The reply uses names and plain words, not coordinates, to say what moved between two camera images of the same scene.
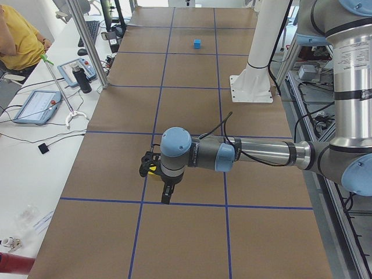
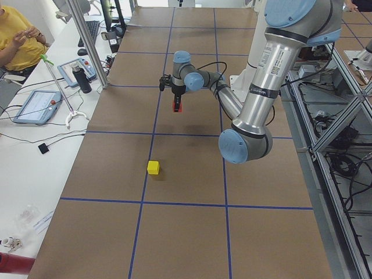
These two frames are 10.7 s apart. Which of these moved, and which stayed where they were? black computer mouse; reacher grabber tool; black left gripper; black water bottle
Moved: black left gripper
Stayed: black water bottle; reacher grabber tool; black computer mouse
